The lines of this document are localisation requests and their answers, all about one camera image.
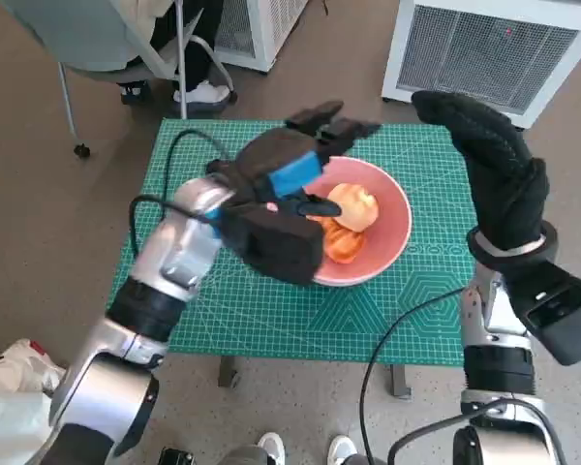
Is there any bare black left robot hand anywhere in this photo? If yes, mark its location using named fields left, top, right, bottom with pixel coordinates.
left=231, top=100, right=382, bottom=219

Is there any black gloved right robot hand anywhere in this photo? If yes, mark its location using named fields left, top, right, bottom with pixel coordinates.
left=411, top=90, right=551, bottom=253

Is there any round toy bread bun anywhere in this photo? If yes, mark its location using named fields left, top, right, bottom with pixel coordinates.
left=326, top=182, right=380, bottom=233

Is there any braided toy bread loaf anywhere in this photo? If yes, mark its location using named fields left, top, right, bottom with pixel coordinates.
left=321, top=220, right=368, bottom=264

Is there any pink bowl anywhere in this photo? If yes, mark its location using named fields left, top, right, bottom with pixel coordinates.
left=299, top=155, right=413, bottom=287

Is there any small white mesh cabinet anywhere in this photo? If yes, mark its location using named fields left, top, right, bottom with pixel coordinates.
left=212, top=0, right=311, bottom=74

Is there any large white mesh cabinet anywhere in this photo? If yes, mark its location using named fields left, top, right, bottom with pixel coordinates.
left=381, top=0, right=581, bottom=130

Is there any seated person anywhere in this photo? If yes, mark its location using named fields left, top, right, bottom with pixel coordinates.
left=115, top=0, right=233, bottom=106

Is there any green cutting mat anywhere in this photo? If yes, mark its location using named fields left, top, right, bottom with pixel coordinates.
left=105, top=118, right=478, bottom=367

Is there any grey table leg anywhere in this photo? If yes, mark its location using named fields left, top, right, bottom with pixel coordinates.
left=390, top=363, right=413, bottom=399
left=217, top=356, right=241, bottom=388

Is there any grey office chair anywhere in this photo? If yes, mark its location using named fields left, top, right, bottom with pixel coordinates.
left=0, top=0, right=238, bottom=157

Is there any white shoe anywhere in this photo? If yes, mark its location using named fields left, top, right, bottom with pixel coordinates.
left=327, top=434, right=357, bottom=465
left=257, top=432, right=286, bottom=465

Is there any grey round robot part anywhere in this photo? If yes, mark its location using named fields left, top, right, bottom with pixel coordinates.
left=220, top=444, right=267, bottom=465

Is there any small black box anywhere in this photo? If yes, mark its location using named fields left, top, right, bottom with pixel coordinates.
left=157, top=446, right=195, bottom=465

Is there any person in white trousers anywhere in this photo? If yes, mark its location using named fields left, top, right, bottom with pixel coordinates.
left=0, top=338, right=69, bottom=465

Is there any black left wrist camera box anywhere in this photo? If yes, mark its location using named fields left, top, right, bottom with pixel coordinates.
left=220, top=201, right=326, bottom=286

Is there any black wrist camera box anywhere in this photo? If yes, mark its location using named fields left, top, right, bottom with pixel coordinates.
left=220, top=201, right=326, bottom=286
left=505, top=261, right=581, bottom=367

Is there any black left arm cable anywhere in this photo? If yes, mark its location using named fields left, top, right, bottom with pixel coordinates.
left=166, top=129, right=233, bottom=195
left=128, top=194, right=214, bottom=256

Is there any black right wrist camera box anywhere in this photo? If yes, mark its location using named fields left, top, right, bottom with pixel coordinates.
left=505, top=261, right=581, bottom=367

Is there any looped black cable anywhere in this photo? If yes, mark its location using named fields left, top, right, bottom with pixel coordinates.
left=386, top=397, right=570, bottom=465

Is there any long black cable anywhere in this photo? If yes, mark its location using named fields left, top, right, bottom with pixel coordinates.
left=360, top=286, right=466, bottom=465

